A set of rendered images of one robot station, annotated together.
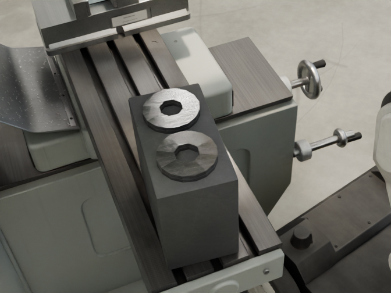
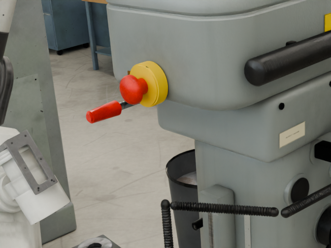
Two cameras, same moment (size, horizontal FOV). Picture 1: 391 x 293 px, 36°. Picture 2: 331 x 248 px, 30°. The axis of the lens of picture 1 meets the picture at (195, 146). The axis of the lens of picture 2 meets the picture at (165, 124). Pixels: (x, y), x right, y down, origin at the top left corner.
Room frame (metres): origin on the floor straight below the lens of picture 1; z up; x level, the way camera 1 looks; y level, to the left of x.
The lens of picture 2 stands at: (1.94, -0.34, 2.01)
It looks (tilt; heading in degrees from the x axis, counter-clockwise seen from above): 21 degrees down; 157
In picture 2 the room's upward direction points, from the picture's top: 5 degrees counter-clockwise
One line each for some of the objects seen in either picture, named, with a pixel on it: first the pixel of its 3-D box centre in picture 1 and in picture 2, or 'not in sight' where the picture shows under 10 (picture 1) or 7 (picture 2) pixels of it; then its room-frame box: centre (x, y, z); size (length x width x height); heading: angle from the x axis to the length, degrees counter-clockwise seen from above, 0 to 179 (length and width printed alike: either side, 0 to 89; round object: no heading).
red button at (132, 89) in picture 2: not in sight; (134, 88); (1.21, -0.07, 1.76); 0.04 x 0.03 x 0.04; 18
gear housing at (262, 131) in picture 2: not in sight; (276, 87); (1.12, 0.21, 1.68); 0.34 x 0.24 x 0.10; 108
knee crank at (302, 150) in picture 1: (327, 142); not in sight; (1.16, -0.37, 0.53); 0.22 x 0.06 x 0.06; 108
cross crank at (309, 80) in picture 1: (297, 83); not in sight; (1.29, -0.30, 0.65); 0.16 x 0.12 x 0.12; 108
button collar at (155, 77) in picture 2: not in sight; (148, 83); (1.20, -0.05, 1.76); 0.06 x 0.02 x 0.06; 18
